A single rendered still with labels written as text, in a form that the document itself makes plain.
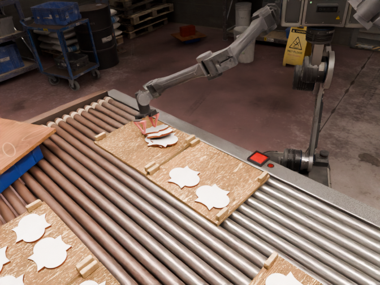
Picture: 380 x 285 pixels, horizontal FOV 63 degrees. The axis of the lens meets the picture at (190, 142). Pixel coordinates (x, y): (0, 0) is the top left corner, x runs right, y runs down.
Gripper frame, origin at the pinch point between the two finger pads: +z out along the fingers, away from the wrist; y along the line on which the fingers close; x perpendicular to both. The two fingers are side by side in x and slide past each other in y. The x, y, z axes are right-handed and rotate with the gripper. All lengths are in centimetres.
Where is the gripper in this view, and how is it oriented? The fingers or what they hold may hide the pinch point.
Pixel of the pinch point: (149, 129)
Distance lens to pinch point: 162.7
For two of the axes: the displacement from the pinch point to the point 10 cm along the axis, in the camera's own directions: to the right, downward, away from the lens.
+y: 4.7, -3.9, 8.0
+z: 1.9, 9.2, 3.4
